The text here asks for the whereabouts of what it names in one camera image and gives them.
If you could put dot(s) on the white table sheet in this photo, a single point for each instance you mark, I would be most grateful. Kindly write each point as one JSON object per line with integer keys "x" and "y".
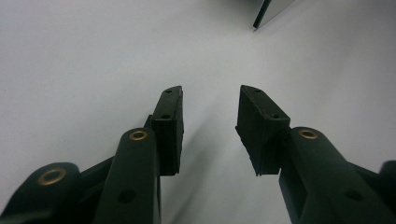
{"x": 77, "y": 62}

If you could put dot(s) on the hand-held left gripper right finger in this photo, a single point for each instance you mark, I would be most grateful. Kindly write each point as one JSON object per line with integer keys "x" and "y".
{"x": 261, "y": 140}

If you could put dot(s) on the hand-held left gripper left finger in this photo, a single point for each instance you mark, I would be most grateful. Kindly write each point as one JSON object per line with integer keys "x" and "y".
{"x": 168, "y": 140}

